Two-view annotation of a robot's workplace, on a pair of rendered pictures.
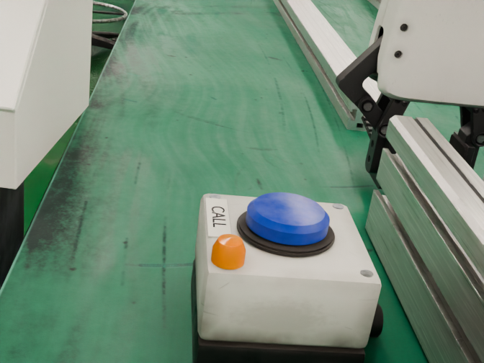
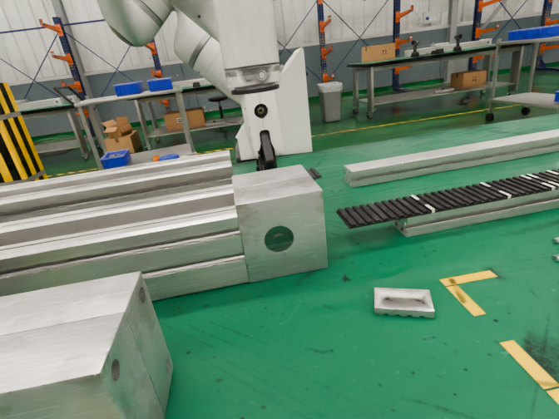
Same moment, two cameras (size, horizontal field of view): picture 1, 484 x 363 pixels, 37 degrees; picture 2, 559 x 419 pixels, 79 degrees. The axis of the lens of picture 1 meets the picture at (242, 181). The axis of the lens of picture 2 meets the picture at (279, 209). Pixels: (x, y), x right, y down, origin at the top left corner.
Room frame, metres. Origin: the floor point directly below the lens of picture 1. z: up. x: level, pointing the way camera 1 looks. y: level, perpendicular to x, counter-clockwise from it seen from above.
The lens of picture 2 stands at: (0.53, -0.69, 1.00)
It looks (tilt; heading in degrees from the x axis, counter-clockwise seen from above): 24 degrees down; 91
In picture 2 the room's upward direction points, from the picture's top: 8 degrees counter-clockwise
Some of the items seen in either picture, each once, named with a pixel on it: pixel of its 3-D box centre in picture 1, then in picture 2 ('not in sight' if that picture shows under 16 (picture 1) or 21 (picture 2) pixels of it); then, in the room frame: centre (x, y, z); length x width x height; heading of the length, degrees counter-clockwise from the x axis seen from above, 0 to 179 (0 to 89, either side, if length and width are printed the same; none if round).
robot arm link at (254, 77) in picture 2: not in sight; (253, 77); (0.50, -0.13, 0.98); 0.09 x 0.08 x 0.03; 98
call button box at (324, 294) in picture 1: (293, 282); not in sight; (0.31, -0.03, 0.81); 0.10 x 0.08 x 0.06; 98
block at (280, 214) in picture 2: not in sight; (275, 214); (0.52, -0.31, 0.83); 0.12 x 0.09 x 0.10; 98
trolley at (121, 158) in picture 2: not in sight; (137, 133); (-0.84, 2.71, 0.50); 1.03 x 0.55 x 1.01; 18
